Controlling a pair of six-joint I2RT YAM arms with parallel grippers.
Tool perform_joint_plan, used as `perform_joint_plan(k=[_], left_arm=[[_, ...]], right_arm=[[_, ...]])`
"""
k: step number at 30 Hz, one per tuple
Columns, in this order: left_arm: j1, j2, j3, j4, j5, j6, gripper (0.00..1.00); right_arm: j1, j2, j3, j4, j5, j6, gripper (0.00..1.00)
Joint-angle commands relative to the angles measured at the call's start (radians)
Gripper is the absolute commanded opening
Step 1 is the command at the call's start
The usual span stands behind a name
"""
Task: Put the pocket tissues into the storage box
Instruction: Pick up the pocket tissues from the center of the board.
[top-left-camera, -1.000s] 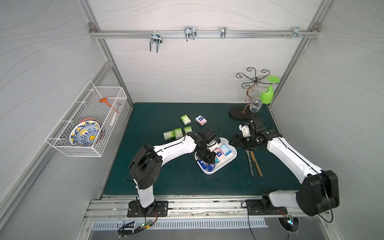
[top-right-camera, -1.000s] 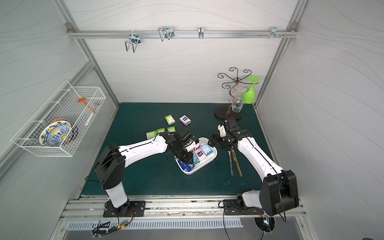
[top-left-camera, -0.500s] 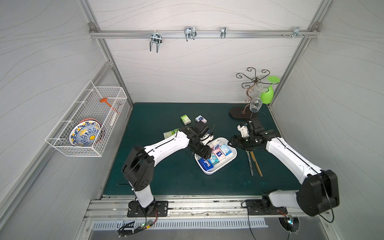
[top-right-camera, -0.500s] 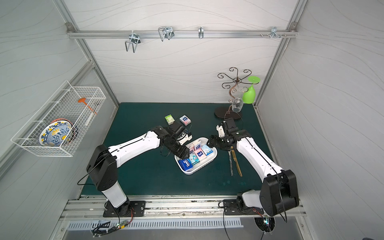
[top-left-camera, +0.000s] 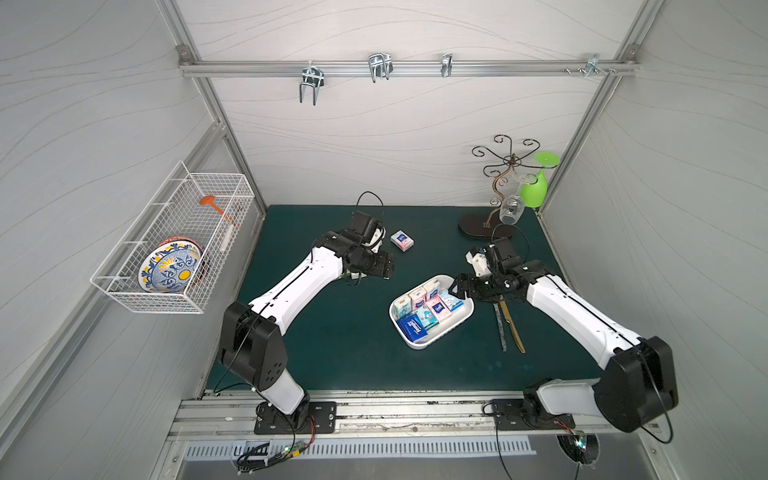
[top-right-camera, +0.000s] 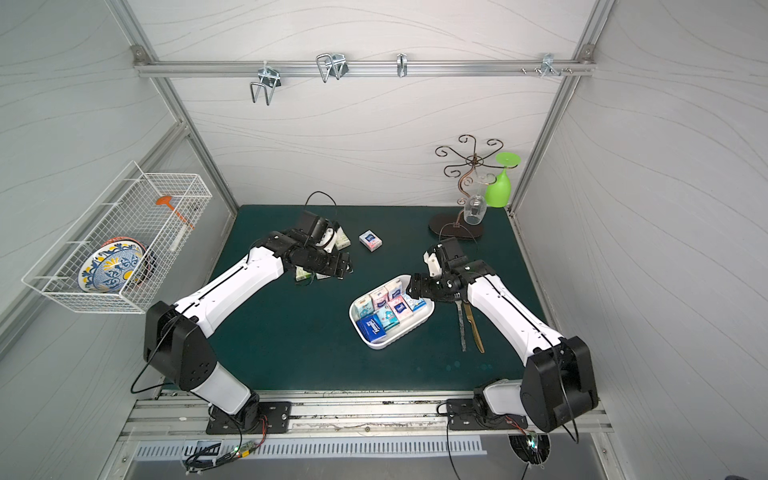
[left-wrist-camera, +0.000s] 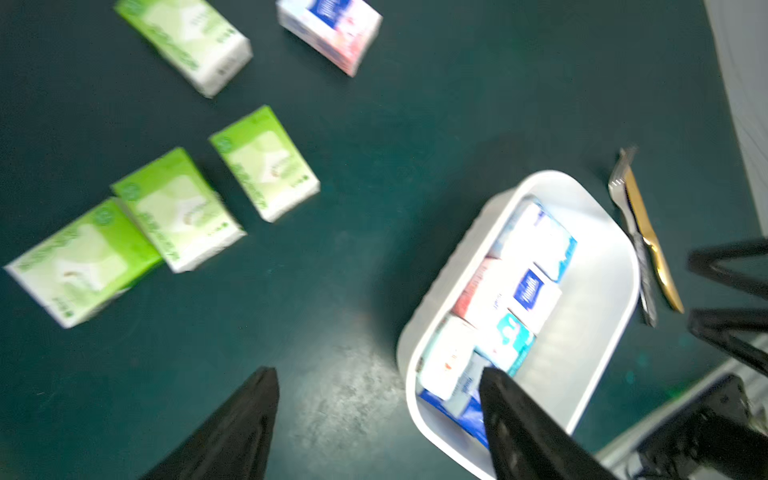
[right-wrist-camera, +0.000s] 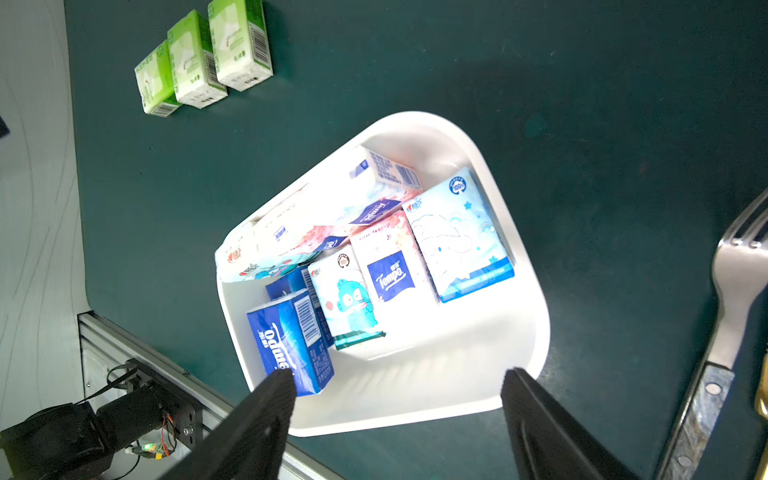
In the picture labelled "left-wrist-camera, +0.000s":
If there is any white plastic storage box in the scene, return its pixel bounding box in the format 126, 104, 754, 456
397, 170, 640, 479

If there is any dark blue Tempo pack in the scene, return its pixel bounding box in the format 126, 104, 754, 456
419, 389, 489, 449

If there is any pink tempo pack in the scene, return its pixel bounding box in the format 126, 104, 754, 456
276, 0, 383, 77
451, 257, 562, 336
417, 314, 478, 400

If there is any light blue tissue pack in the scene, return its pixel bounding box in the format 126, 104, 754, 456
488, 196, 578, 283

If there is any teal cartoon tissue pack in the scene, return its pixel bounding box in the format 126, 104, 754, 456
475, 312, 536, 377

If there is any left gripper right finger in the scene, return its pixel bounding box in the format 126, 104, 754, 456
479, 367, 614, 480

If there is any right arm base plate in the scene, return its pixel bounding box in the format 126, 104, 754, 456
633, 374, 767, 479

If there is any wooden handled utensil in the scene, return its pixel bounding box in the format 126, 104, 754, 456
625, 168, 685, 313

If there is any green tissue pack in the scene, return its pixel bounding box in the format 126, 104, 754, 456
111, 147, 246, 273
115, 0, 253, 99
4, 197, 163, 329
209, 105, 321, 223

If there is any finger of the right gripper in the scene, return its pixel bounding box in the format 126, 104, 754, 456
686, 238, 768, 301
688, 309, 767, 376

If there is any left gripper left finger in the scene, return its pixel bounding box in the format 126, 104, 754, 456
143, 367, 280, 479

